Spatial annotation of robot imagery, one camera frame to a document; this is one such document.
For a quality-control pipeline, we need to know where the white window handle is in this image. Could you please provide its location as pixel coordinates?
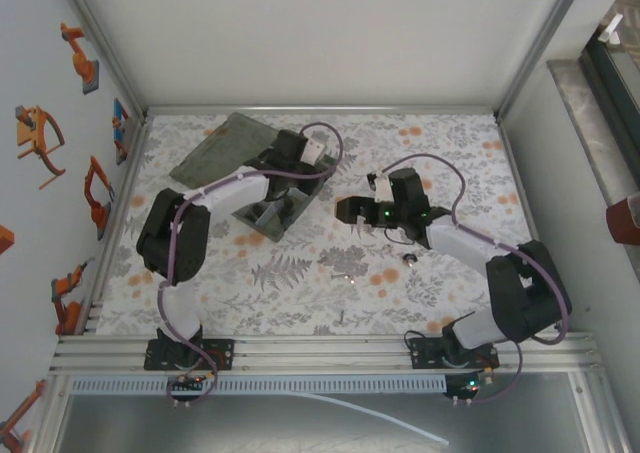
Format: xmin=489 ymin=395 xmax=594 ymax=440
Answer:
xmin=599 ymin=13 xmax=625 ymax=44

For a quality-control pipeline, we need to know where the blue orange robot wall sticker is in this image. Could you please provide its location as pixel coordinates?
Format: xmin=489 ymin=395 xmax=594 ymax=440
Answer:
xmin=112 ymin=97 xmax=131 ymax=165

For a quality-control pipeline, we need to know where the grey compartment organizer box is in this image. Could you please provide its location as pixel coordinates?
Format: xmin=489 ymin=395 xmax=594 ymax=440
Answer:
xmin=168 ymin=112 xmax=342 ymax=244

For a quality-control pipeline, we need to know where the dark window frame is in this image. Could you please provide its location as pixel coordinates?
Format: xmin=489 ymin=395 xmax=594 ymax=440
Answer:
xmin=579 ymin=2 xmax=640 ymax=194

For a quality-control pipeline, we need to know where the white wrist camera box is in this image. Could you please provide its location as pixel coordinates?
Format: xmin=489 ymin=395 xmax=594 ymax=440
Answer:
xmin=301 ymin=139 xmax=325 ymax=165
xmin=367 ymin=172 xmax=394 ymax=204

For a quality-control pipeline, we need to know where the white plastic tube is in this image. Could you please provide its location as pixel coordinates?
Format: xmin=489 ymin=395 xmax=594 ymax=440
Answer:
xmin=294 ymin=392 xmax=450 ymax=447

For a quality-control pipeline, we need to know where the floral patterned table mat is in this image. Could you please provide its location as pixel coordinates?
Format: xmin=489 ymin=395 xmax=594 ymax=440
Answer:
xmin=92 ymin=112 xmax=567 ymax=337

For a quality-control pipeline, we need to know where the aluminium frame back rail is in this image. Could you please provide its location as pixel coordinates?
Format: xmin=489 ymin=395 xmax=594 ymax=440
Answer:
xmin=142 ymin=104 xmax=504 ymax=120

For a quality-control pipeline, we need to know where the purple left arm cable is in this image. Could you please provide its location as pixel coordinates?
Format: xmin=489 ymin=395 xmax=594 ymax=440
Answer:
xmin=158 ymin=122 xmax=344 ymax=407

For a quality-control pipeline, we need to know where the grey stone ledge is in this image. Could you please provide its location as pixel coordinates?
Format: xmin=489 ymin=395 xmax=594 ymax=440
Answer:
xmin=546 ymin=58 xmax=640 ymax=274

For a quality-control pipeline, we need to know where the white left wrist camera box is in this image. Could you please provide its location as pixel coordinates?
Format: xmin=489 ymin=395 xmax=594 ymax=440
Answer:
xmin=301 ymin=139 xmax=325 ymax=165

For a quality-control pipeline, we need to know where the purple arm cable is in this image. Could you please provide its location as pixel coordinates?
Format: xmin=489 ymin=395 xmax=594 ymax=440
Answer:
xmin=158 ymin=122 xmax=344 ymax=407
xmin=374 ymin=153 xmax=573 ymax=407

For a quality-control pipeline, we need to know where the brown cup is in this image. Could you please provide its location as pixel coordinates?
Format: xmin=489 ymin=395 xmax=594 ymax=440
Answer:
xmin=605 ymin=197 xmax=640 ymax=247

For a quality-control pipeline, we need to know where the aluminium frame front rail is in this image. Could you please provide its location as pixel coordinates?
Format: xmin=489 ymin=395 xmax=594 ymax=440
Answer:
xmin=49 ymin=331 xmax=599 ymax=377

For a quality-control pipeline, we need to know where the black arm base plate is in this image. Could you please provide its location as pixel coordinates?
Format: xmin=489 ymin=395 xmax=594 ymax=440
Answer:
xmin=409 ymin=336 xmax=501 ymax=369
xmin=144 ymin=337 xmax=236 ymax=372

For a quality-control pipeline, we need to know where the small circuit board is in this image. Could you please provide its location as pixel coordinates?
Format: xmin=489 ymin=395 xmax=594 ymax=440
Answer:
xmin=167 ymin=374 xmax=207 ymax=408
xmin=442 ymin=370 xmax=497 ymax=405

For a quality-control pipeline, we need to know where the aluminium frame post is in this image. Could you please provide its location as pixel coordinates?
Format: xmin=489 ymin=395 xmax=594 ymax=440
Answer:
xmin=58 ymin=0 xmax=150 ymax=124
xmin=494 ymin=0 xmax=594 ymax=122

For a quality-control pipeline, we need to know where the orange gripper claw wall sticker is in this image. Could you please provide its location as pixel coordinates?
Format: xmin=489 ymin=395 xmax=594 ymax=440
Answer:
xmin=14 ymin=105 xmax=67 ymax=190

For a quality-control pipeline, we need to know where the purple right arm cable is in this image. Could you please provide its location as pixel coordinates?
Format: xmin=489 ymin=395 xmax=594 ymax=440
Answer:
xmin=374 ymin=153 xmax=573 ymax=407

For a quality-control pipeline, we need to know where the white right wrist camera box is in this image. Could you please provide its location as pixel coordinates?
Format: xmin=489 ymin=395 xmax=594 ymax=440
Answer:
xmin=367 ymin=172 xmax=394 ymax=204

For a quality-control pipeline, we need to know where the aluminium frame side rail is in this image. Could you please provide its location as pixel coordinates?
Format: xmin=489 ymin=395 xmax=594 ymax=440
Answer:
xmin=74 ymin=115 xmax=151 ymax=335
xmin=497 ymin=115 xmax=569 ymax=334

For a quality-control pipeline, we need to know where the white slotted cable duct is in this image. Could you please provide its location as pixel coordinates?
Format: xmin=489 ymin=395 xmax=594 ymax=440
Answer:
xmin=72 ymin=376 xmax=448 ymax=395

